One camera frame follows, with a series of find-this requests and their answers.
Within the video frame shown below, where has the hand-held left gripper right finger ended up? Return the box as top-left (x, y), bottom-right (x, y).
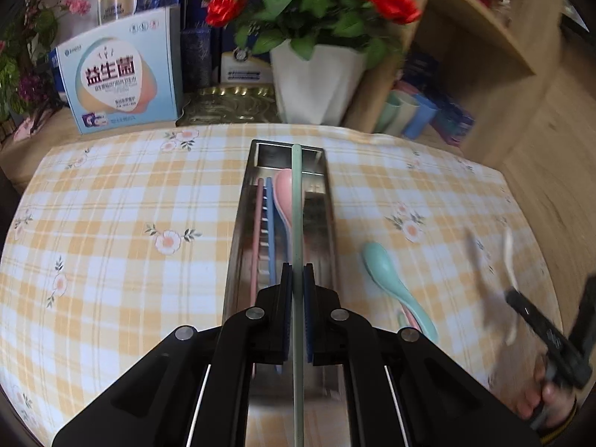
top-left (304, 263), bottom-right (542, 447)

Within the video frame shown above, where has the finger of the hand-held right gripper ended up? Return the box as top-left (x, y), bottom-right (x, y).
top-left (505, 288), bottom-right (571, 359)
top-left (572, 274), bottom-right (596, 359)

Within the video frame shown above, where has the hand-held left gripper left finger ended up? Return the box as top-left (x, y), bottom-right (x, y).
top-left (51, 263), bottom-right (295, 447)

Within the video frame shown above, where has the blue spoon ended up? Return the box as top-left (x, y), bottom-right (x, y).
top-left (272, 214), bottom-right (293, 285)

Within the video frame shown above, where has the metal utensil tray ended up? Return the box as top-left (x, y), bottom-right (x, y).
top-left (222, 139), bottom-right (352, 447)

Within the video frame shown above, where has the white spoon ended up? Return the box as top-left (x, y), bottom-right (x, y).
top-left (503, 230), bottom-right (520, 345)

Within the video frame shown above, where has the teal spoon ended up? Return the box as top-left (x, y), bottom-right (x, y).
top-left (362, 241), bottom-right (439, 342)

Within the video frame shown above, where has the green chopstick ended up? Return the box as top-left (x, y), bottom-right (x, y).
top-left (291, 144), bottom-right (305, 447)

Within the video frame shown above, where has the blue chopstick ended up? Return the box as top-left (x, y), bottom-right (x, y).
top-left (264, 177), bottom-right (276, 289)

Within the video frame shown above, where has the pink spoon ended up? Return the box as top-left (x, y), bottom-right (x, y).
top-left (274, 169), bottom-right (295, 231)

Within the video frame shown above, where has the person's right forearm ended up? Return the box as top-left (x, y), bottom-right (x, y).
top-left (538, 403), bottom-right (588, 447)

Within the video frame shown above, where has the person's right hand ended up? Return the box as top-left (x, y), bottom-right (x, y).
top-left (514, 356), bottom-right (578, 429)

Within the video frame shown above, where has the yellow checkered floral tablecloth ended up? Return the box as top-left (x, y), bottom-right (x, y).
top-left (0, 123), bottom-right (564, 447)

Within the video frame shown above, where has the green cup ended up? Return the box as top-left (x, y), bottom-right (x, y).
top-left (375, 91), bottom-right (403, 133)

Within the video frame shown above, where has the gold embossed tray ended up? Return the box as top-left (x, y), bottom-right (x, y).
top-left (176, 84), bottom-right (280, 126)

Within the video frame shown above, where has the beige cup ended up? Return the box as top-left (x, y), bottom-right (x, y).
top-left (398, 94), bottom-right (418, 135)

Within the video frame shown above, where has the purple box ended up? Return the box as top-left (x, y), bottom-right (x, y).
top-left (433, 102), bottom-right (476, 145)

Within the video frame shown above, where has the blue cup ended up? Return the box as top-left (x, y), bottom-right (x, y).
top-left (404, 94), bottom-right (441, 140)

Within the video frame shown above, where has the white faceted flower pot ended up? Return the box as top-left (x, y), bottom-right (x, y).
top-left (270, 39), bottom-right (366, 126)

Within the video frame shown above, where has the blue white carton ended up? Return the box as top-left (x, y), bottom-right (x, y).
top-left (219, 28), bottom-right (273, 85)

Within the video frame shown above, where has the dark blue illustrated box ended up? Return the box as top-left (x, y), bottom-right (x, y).
top-left (403, 51), bottom-right (441, 98)

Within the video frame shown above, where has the tall dark blue box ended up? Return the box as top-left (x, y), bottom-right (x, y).
top-left (181, 28), bottom-right (214, 95)

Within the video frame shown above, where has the light blue product box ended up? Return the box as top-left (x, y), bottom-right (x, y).
top-left (55, 4), bottom-right (184, 136)

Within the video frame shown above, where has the wooden shelf unit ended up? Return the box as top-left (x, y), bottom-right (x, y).
top-left (342, 0), bottom-right (566, 150)

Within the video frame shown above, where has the small pink pouch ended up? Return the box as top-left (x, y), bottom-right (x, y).
top-left (13, 114), bottom-right (50, 143)

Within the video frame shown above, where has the metal tumbler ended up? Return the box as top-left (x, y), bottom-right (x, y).
top-left (96, 0), bottom-right (138, 26)

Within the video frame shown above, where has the pink blossom bouquet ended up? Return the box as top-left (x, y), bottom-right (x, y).
top-left (0, 0), bottom-right (91, 122)

